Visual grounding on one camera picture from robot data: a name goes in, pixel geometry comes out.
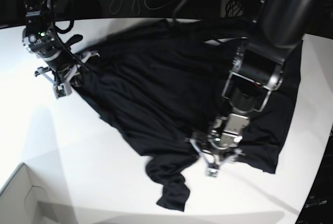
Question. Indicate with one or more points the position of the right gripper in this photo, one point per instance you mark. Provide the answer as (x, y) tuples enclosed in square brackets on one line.
[(63, 79)]

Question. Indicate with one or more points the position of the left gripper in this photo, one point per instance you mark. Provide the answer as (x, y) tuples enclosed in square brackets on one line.
[(217, 148)]

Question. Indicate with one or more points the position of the black t-shirt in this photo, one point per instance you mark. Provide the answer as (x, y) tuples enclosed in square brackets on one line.
[(157, 84)]

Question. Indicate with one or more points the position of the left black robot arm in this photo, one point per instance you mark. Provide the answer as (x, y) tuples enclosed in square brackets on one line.
[(258, 97)]

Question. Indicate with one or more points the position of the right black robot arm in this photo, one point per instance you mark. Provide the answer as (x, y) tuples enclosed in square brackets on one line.
[(41, 38)]

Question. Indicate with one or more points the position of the white cardboard box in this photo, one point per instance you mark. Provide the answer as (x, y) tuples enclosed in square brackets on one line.
[(19, 204)]

